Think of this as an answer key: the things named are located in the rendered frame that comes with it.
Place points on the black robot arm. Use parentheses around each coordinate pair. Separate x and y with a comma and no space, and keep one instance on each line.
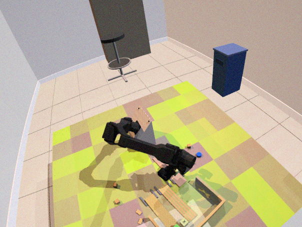
(164,153)

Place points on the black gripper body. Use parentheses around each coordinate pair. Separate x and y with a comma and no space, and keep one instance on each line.
(166,174)

